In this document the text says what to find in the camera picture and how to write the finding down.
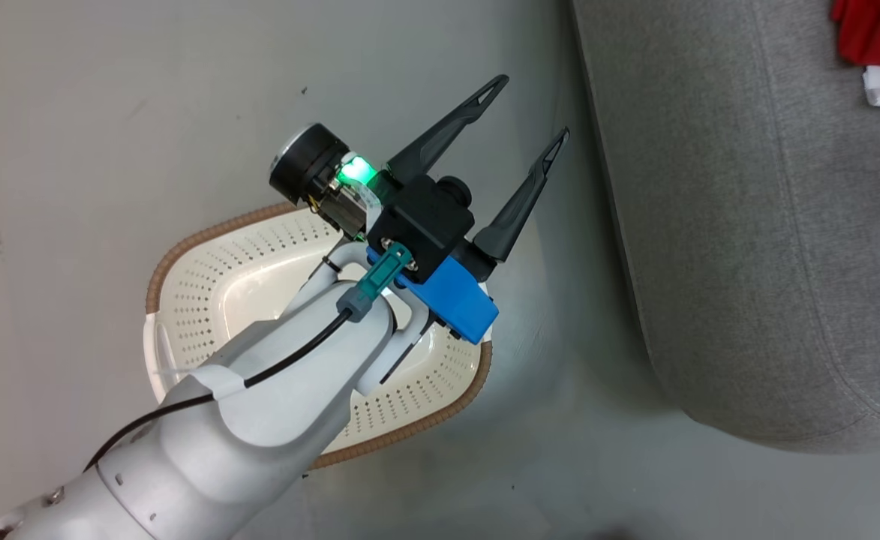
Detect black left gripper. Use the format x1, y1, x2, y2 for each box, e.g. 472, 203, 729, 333
269, 73, 571, 264

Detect red clothing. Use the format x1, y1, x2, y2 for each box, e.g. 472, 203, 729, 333
830, 0, 880, 70

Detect beige perforated laundry basket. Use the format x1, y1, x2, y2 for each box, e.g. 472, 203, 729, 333
143, 201, 494, 470

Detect grey fabric sofa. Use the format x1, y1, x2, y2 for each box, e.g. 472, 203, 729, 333
571, 0, 880, 452

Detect left arm black cable teal plug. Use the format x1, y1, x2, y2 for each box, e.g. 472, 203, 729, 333
83, 244, 414, 473

